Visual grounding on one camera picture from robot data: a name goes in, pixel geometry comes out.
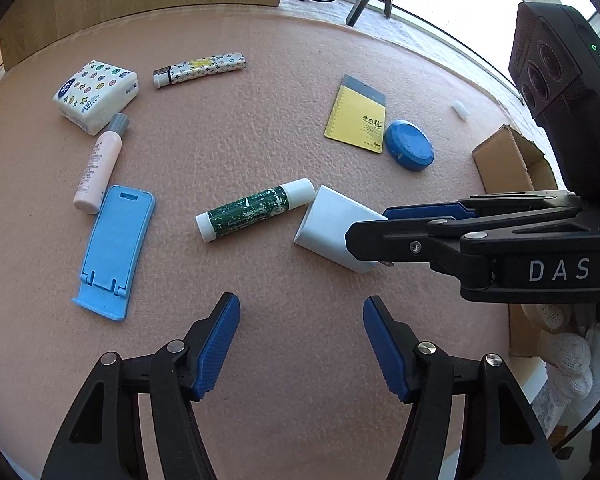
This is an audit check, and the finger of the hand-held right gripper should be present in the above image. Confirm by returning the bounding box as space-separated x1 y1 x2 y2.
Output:
382 191 578 222
345 217 501 281

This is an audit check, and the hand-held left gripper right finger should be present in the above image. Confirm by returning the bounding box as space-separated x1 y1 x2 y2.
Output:
363 295 561 480

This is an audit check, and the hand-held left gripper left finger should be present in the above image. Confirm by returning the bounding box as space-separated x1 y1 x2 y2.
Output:
41 292 241 480

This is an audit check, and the white charger plug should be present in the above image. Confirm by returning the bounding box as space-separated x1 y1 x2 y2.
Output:
293 185 396 274

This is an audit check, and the cardboard box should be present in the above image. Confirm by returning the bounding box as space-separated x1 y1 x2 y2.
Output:
471 125 563 361

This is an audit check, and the yellow notepad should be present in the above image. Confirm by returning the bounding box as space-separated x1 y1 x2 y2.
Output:
324 74 388 155

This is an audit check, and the green and white glue stick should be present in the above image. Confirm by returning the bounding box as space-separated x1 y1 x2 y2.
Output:
195 178 316 244

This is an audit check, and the blue phone stand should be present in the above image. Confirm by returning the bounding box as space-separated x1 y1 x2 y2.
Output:
72 185 157 322

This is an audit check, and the small pink bottle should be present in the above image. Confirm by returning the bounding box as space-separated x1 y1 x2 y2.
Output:
73 113 131 215

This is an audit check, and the patterned lighter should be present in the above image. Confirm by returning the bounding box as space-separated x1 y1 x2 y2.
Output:
153 52 247 90

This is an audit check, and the white tissue pack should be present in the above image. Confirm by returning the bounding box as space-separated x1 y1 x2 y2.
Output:
52 60 140 136

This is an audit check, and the person's right hand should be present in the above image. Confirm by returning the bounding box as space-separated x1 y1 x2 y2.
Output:
525 304 600 408

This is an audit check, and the pink blanket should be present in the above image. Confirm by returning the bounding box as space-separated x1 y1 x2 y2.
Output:
0 7 531 480

